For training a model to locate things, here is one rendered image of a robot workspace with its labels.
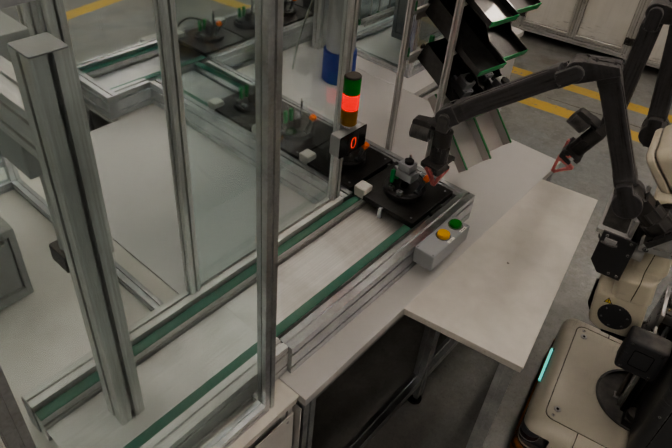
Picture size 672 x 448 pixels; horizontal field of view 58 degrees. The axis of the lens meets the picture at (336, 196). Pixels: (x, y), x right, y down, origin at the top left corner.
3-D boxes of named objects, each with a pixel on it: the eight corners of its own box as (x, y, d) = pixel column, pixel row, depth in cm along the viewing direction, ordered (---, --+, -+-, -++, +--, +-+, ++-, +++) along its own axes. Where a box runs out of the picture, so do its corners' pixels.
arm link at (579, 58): (620, 55, 145) (625, 43, 153) (561, 66, 152) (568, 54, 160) (645, 219, 161) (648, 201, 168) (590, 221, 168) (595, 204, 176)
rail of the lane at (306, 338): (469, 217, 213) (476, 193, 206) (291, 373, 157) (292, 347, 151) (455, 210, 215) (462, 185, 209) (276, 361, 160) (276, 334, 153)
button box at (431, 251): (466, 239, 198) (470, 225, 194) (430, 272, 185) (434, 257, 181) (448, 229, 201) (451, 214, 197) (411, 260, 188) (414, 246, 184)
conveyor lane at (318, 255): (446, 215, 213) (452, 193, 206) (274, 359, 160) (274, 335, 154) (382, 179, 226) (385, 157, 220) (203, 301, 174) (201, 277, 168)
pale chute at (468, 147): (482, 161, 218) (491, 158, 214) (458, 173, 211) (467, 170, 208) (452, 88, 217) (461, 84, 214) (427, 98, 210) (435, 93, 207)
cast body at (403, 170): (418, 179, 200) (421, 161, 196) (410, 184, 198) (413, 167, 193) (398, 167, 204) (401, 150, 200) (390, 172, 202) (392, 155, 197)
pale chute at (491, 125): (503, 145, 228) (512, 142, 224) (480, 156, 221) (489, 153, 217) (474, 75, 227) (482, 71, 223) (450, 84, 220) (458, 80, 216)
